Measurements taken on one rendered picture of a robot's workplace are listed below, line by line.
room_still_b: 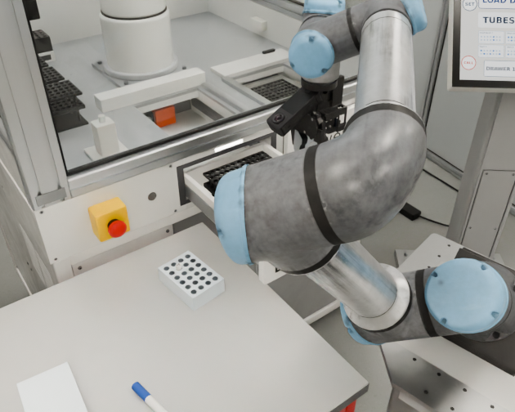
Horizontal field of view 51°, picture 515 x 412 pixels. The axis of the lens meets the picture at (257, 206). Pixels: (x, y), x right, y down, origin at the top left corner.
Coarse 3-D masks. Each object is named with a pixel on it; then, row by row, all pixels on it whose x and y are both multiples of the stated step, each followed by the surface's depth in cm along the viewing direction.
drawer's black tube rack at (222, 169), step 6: (246, 156) 134; (252, 156) 134; (258, 156) 134; (264, 156) 134; (270, 156) 134; (234, 162) 132; (240, 162) 132; (246, 162) 132; (216, 168) 129; (222, 168) 130; (228, 168) 129; (234, 168) 129; (204, 174) 127; (210, 174) 127; (216, 174) 128; (210, 180) 126; (216, 180) 126; (204, 186) 130; (210, 186) 128; (216, 186) 128; (210, 192) 128
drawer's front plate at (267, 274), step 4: (260, 264) 107; (264, 264) 106; (268, 264) 107; (260, 268) 108; (264, 268) 106; (268, 268) 107; (272, 268) 108; (260, 272) 108; (264, 272) 107; (268, 272) 108; (272, 272) 109; (276, 272) 110; (280, 272) 111; (260, 276) 109; (264, 276) 108; (268, 276) 109; (272, 276) 110; (276, 276) 110; (264, 280) 109; (268, 280) 109; (272, 280) 110
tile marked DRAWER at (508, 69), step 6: (486, 60) 152; (492, 60) 152; (498, 60) 152; (504, 60) 152; (510, 60) 152; (486, 66) 152; (492, 66) 152; (498, 66) 152; (504, 66) 152; (510, 66) 152; (486, 72) 152; (492, 72) 152; (498, 72) 152; (504, 72) 152; (510, 72) 152
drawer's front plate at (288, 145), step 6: (348, 108) 149; (342, 114) 148; (348, 114) 150; (342, 120) 149; (288, 132) 139; (336, 132) 150; (342, 132) 152; (288, 138) 140; (288, 144) 141; (288, 150) 142
